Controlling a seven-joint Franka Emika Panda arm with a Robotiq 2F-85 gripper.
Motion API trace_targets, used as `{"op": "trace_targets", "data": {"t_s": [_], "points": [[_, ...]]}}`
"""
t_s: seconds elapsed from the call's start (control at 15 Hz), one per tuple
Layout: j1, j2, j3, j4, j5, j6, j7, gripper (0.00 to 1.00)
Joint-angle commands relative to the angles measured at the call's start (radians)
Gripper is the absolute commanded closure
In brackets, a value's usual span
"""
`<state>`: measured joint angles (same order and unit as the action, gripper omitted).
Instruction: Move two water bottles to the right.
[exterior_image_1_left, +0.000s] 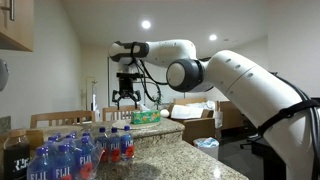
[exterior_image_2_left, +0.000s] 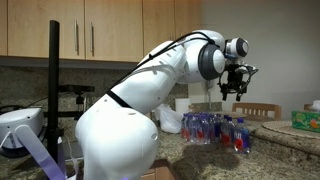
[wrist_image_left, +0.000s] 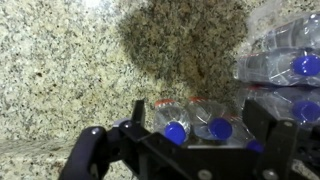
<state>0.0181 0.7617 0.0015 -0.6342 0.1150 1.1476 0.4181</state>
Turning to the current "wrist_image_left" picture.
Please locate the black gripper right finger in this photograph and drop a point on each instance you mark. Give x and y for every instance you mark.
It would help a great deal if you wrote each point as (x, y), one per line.
(260, 123)

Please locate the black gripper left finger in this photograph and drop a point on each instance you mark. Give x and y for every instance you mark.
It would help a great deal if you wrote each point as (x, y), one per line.
(150, 146)

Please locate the Fiji water bottle blue cap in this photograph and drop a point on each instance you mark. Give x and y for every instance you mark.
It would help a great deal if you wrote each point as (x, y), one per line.
(290, 33)
(266, 66)
(206, 113)
(306, 110)
(255, 146)
(171, 116)

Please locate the plastic-wrapped water bottle pack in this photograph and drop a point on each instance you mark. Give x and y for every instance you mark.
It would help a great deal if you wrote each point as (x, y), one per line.
(263, 16)

